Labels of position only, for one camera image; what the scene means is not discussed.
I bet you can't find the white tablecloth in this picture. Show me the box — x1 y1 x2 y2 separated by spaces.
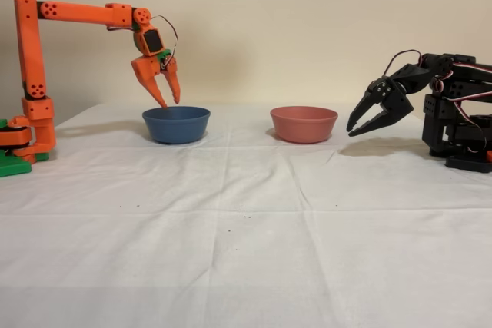
0 104 492 328

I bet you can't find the blue bowl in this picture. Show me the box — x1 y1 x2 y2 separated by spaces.
141 106 212 146

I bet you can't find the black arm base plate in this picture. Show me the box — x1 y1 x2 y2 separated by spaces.
445 154 492 174

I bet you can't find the green arm base plate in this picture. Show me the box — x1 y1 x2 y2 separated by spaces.
0 149 33 179

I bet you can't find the servo cable on orange arm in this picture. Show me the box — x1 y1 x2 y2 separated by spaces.
149 15 180 65

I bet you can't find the pink red bowl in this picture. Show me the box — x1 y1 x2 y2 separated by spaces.
269 106 339 144

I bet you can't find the servo cable on black arm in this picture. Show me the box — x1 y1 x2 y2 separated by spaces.
384 49 424 78

